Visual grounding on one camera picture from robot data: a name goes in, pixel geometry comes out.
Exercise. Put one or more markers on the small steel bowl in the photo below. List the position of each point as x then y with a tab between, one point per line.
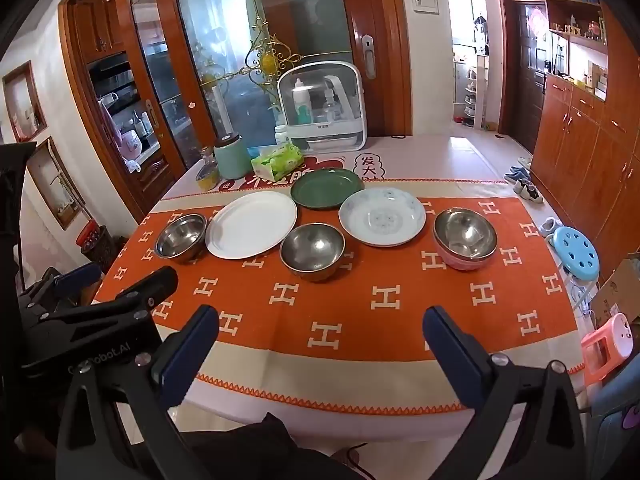
180	235

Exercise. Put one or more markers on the red basket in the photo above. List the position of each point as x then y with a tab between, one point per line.
89	234

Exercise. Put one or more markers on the white black sneaker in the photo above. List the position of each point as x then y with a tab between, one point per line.
529	191

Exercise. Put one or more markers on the white wall switch panel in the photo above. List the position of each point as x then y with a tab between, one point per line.
424	1

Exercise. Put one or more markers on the plain white plate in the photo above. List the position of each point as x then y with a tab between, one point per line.
250	227

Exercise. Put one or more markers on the pink steel bowl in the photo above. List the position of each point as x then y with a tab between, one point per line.
465	235

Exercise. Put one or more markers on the dark wooden door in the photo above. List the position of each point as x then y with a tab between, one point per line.
527	70

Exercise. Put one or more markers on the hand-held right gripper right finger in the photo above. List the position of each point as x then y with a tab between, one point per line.
450	355

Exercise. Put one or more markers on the grey slipper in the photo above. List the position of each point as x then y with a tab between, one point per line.
550	225

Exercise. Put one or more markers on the blue plastic stool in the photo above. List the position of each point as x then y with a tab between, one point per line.
575	252

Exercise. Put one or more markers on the wooden wall frame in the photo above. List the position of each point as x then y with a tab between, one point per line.
24	100
55	185

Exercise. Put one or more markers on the white shoe rack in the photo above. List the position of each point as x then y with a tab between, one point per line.
477	90

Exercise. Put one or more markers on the white pill bottle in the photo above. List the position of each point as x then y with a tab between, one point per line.
281	136

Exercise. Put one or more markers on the wooden wall cabinet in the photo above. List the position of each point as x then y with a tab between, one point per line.
585	150

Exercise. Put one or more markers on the green tissue pack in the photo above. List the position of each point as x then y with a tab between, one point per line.
277	160

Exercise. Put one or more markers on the white bottle with green label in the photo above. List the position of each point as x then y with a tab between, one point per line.
301	105

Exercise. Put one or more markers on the person's dark clothing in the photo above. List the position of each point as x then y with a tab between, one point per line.
240	447

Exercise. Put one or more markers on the pink plastic stool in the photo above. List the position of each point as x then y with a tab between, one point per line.
607	345

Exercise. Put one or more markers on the orange patterned tablecloth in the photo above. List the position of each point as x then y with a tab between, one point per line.
350	310

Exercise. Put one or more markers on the pink white kitchen appliance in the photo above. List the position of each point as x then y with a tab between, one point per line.
130	145

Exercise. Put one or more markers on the mint green canister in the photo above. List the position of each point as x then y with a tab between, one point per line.
232	157

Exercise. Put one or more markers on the green plate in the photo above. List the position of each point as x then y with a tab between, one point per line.
325	187

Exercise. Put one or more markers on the white clear storage box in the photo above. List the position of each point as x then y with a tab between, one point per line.
362	110

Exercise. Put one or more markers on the dark woven bin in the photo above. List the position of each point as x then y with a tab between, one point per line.
107	255

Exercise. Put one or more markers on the white plate with blue pattern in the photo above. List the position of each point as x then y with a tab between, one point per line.
382	217

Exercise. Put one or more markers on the cardboard box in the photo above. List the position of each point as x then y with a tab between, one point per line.
620	290

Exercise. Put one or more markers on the blue shoe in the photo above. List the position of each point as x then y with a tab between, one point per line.
515	176

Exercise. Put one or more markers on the wooden kitchen cabinet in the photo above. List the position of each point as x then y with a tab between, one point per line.
95	25

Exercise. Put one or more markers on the printed pink table cover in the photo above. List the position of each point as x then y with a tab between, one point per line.
425	160

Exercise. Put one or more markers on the wood framed glass sliding door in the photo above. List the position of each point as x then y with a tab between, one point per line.
390	60

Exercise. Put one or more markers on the glass jar with yellow contents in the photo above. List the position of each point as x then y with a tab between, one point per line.
206	177

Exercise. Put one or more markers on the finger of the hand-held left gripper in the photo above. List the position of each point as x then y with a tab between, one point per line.
75	277
145	290

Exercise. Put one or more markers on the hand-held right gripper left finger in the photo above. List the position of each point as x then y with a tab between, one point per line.
192	347

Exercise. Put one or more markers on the clear plastic bottle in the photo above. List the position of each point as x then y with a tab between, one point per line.
331	107

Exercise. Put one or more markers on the gold ornament on glass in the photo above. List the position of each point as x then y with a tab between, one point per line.
267	57

